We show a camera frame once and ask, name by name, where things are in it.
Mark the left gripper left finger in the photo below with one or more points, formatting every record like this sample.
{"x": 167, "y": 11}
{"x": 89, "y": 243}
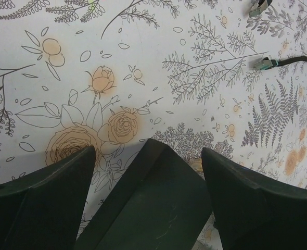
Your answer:
{"x": 43, "y": 210}

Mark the floral table mat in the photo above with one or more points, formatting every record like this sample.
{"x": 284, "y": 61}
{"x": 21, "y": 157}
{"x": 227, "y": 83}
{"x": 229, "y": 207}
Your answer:
{"x": 230, "y": 76}

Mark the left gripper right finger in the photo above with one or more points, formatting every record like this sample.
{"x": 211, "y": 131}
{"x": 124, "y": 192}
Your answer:
{"x": 253, "y": 211}

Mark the black network switch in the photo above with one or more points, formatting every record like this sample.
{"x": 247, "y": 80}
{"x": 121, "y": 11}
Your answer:
{"x": 160, "y": 202}

